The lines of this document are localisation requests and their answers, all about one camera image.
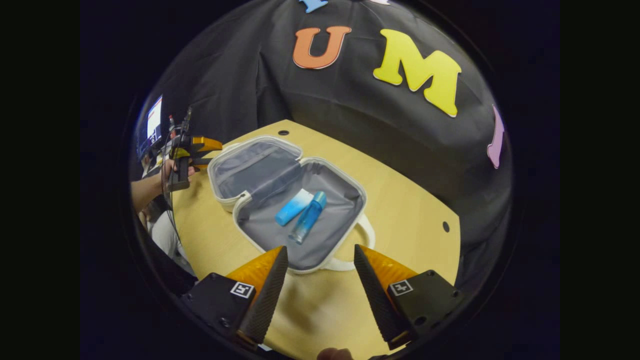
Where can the person's white clothing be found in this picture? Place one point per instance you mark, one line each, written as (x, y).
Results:
(170, 240)

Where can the computer monitor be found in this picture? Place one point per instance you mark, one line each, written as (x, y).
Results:
(152, 125)

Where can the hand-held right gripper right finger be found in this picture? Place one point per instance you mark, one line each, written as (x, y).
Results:
(377, 300)

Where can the blue white cream tube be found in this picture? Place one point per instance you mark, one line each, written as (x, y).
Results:
(290, 212)

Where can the teal spray bottle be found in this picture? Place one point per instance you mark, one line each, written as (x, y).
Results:
(310, 215)

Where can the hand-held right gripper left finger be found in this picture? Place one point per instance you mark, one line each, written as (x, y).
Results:
(265, 300)

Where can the white suitcase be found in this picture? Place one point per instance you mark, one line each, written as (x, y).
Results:
(330, 235)

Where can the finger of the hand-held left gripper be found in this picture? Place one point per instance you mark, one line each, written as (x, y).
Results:
(199, 163)
(205, 144)

